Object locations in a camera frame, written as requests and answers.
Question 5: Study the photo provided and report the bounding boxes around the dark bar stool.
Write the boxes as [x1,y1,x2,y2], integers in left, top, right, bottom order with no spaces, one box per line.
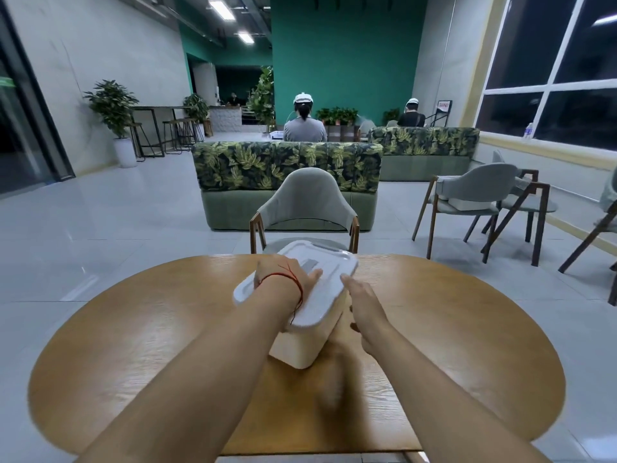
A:
[162,118,188,155]
[127,122,147,163]

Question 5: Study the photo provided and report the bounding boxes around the person's right hand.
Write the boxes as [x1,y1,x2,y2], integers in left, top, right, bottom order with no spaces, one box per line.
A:
[340,274,394,357]

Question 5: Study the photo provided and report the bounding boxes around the person's left forearm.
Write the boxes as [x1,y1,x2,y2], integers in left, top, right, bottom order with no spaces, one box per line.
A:
[76,283,302,463]

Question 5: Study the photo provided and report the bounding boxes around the short leaf print green sofa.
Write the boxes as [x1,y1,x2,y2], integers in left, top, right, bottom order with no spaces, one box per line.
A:
[367,126,481,183]

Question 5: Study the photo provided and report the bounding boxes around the person's right forearm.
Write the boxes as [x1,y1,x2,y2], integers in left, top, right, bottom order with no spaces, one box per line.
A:
[368,331,553,463]

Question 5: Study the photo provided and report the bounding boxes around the red string bracelet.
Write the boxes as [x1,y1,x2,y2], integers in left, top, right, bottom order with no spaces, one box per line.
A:
[256,272,304,322]

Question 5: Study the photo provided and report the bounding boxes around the white plastic storage box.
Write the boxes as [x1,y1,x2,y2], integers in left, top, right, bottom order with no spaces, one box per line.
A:
[268,289,351,371]

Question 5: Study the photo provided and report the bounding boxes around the tall leafy green plant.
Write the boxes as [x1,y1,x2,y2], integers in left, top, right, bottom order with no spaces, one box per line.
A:
[245,66,276,134]

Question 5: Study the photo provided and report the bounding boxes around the dark glass door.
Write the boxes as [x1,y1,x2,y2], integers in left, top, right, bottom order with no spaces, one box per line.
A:
[0,0,76,200]

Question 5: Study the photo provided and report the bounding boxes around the potted plant in brown pot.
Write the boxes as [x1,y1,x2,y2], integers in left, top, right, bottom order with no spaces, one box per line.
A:
[182,93,214,138]

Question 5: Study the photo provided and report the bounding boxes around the long leaf print green sofa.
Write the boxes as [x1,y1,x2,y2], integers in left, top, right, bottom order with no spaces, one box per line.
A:
[191,141,384,232]

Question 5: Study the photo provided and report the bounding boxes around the potted plant in white pot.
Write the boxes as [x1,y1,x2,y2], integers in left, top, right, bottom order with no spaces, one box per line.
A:
[83,79,141,168]

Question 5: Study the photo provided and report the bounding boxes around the light tiled counter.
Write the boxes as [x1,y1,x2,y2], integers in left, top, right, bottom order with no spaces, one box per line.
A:
[209,105,243,134]

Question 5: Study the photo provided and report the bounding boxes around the dark high bar table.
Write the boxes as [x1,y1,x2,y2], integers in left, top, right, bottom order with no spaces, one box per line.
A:
[129,105,194,158]

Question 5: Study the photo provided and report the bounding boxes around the row of small green plants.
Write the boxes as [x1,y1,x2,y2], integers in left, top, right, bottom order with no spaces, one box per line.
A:
[315,106,360,127]

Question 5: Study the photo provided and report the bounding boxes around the white plastic box lid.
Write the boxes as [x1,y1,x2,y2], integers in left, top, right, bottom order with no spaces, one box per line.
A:
[233,240,360,331]

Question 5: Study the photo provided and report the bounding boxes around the grey chair with wooden frame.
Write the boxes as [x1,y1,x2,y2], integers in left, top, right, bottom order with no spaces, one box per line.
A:
[412,163,520,261]
[249,167,361,255]
[481,150,558,268]
[558,166,617,306]

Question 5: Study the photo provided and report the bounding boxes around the person's left hand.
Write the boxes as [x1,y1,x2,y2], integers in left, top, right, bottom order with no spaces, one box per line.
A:
[254,254,323,305]

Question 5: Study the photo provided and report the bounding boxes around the large white framed window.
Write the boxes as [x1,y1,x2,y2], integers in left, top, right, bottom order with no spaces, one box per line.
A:
[474,0,617,153]

